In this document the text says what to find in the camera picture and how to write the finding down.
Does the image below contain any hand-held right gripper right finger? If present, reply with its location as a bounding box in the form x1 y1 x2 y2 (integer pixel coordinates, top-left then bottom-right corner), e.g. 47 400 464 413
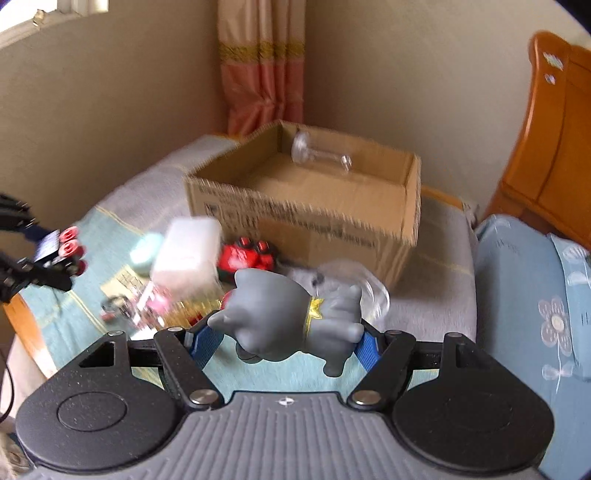
346 323 499 409

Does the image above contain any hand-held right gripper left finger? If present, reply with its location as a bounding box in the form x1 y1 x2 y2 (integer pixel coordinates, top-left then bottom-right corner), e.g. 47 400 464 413
76 323 227 411

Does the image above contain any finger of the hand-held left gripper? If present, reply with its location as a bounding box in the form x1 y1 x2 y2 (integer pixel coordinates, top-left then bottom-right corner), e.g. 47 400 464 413
0 194 43 237
0 251 73 304

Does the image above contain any gold glitter jar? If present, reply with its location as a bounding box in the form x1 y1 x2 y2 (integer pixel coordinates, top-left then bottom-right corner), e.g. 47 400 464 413
173 295 223 329

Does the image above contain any small dark blue toy car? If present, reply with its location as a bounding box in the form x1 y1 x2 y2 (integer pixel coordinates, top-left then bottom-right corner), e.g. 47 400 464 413
38 226 87 278

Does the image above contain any clear glass cup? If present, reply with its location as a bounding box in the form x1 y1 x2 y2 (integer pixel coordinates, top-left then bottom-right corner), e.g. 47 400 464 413
318 261 391 330

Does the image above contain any grey cartoon figurine toy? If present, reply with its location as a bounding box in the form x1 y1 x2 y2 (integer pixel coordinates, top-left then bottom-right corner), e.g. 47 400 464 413
206 265 365 378

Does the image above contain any white plastic container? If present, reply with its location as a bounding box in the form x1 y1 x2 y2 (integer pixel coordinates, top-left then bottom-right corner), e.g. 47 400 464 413
151 216 223 296

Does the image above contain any red toy train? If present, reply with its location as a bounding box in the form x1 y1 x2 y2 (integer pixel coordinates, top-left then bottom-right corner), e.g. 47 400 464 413
217 236 279 283

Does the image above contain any mint green small case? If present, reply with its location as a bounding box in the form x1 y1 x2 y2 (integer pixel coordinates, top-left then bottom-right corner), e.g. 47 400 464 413
129 233 164 277

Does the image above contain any cardboard box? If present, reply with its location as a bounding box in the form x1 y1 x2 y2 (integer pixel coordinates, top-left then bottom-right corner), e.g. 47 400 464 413
184 119 422 289

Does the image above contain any wooden nightstand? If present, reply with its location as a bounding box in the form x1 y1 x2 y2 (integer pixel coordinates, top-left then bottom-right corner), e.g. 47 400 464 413
2 295 47 365

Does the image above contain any blue bed sheet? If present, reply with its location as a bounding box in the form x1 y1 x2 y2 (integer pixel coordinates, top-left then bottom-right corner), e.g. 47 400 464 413
475 215 591 480

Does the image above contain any window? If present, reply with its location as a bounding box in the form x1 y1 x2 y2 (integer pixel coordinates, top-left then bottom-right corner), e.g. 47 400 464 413
0 0 114 47

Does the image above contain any clear glass jar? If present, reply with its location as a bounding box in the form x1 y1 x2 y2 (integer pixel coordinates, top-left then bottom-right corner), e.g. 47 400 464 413
291 130 352 172

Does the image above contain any blue flower print pillow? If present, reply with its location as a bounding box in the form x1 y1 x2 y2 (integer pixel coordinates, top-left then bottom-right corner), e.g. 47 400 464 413
549 233 591 370

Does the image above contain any wooden bed headboard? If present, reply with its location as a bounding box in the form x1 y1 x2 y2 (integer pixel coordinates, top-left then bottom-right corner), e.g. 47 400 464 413
485 31 591 252

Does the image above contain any pink and beige curtain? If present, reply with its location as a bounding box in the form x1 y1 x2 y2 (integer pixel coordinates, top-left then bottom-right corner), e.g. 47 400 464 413
217 0 308 137

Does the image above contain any black cable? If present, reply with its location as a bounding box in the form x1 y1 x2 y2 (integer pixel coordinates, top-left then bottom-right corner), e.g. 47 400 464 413
0 348 16 428

